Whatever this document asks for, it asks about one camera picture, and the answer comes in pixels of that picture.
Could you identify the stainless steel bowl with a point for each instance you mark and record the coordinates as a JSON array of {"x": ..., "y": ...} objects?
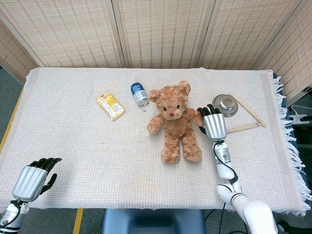
[{"x": 229, "y": 104}]

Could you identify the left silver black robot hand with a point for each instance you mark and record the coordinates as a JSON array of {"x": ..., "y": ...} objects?
[{"x": 30, "y": 182}]

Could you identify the blue silver drink can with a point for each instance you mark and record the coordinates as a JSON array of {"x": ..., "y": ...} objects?
[{"x": 139, "y": 93}]

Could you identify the white woven tablecloth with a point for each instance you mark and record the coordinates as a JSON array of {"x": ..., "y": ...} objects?
[{"x": 73, "y": 146}]

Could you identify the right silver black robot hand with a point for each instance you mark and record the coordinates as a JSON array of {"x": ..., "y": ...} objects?
[{"x": 214, "y": 126}]

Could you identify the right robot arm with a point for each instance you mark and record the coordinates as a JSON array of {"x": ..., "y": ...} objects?
[{"x": 243, "y": 202}]

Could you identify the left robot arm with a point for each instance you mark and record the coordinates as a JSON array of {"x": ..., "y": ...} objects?
[{"x": 9, "y": 217}]

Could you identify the wooden stick pair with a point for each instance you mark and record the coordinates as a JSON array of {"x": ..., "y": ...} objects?
[{"x": 246, "y": 108}]

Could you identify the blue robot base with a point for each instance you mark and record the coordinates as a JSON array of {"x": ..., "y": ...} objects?
[{"x": 151, "y": 219}]

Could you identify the bamboo folding screen panel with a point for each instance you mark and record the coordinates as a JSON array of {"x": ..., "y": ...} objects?
[
  {"x": 243, "y": 31},
  {"x": 12, "y": 56},
  {"x": 165, "y": 31},
  {"x": 292, "y": 61},
  {"x": 73, "y": 31}
]

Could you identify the yellow snack box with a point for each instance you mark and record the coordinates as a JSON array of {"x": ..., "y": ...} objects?
[{"x": 111, "y": 106}]

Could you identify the brown plush teddy bear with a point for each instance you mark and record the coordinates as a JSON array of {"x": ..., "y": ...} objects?
[{"x": 175, "y": 126}]

